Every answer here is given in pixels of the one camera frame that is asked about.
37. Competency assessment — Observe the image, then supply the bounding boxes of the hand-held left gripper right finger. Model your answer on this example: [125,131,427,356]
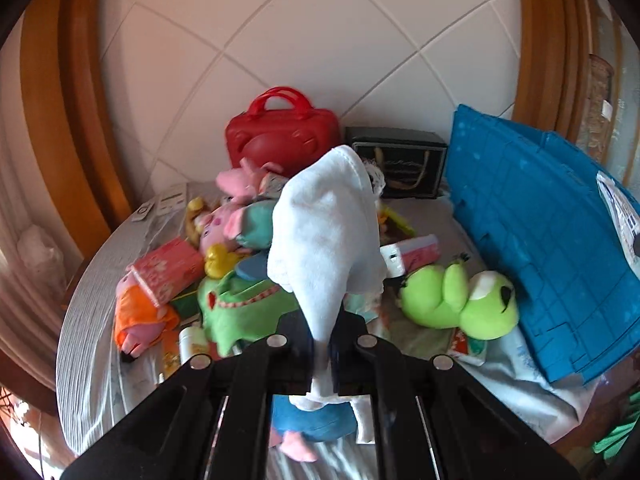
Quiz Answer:
[330,312,583,480]

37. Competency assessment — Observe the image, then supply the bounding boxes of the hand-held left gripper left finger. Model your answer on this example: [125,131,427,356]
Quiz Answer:
[60,310,316,480]

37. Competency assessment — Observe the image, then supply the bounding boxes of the white cloth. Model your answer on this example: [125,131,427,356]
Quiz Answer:
[266,144,388,412]

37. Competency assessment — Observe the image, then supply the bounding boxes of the pink flowered tissue pack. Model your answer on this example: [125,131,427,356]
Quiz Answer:
[125,237,207,308]

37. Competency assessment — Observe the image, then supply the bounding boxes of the blue plastic storage crate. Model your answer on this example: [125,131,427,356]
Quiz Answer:
[444,104,640,385]

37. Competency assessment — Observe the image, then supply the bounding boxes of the pig plush blue dress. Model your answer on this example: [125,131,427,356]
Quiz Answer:
[270,394,358,462]

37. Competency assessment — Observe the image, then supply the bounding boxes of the green plush striped trim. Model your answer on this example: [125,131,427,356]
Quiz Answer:
[196,270,301,356]

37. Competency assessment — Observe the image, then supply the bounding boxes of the white plastic bottle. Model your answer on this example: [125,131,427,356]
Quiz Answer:
[179,326,211,361]

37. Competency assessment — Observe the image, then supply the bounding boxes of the red green printed packet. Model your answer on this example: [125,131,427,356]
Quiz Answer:
[447,327,488,366]

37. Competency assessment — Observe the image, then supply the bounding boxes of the orange slim box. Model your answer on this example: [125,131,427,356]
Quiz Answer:
[160,332,182,378]

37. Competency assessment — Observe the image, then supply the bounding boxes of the yellow toy duck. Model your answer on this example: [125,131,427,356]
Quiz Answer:
[204,244,240,279]

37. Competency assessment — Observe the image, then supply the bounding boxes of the pink white box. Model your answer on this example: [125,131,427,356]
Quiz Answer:
[380,234,441,281]

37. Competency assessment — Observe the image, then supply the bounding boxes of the green frog plush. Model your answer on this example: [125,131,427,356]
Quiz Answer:
[398,255,520,342]

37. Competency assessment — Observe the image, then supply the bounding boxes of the pig plush teal dress glasses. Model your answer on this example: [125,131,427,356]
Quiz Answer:
[200,200,281,256]

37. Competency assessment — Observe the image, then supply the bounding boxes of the pig plush orange dress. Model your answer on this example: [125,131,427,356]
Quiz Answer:
[114,272,180,363]

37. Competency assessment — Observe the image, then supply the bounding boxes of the brown bear plush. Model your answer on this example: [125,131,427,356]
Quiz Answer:
[185,196,208,241]

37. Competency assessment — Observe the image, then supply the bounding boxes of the small red white box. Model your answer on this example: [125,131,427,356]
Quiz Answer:
[260,172,288,196]

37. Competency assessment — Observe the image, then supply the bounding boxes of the small pink pig plush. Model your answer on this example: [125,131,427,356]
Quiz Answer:
[216,157,288,206]

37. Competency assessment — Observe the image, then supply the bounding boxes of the white printed card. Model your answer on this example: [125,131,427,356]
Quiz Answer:
[155,182,188,217]

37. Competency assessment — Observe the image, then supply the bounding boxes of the black gift bag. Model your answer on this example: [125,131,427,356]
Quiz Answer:
[345,126,448,201]

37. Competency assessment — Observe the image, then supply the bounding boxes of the red plastic carry case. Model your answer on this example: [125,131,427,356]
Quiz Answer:
[224,86,342,178]

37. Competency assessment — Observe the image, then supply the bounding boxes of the pale pleated curtain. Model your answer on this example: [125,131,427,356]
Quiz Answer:
[0,170,66,391]

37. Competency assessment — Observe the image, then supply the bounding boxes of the bright green cloth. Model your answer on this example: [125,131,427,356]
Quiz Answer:
[590,420,640,461]

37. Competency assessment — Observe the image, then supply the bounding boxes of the white printed plastic bag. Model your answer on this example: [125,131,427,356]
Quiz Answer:
[596,170,640,281]

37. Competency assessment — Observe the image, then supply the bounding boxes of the rolled patterned rug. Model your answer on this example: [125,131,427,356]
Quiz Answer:
[585,54,616,161]

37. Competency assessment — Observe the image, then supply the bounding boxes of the frosted glass door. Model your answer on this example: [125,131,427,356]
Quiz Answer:
[595,10,640,186]

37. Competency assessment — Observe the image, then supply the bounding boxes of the wooden door frame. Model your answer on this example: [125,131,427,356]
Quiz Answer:
[20,0,136,241]
[512,0,601,161]

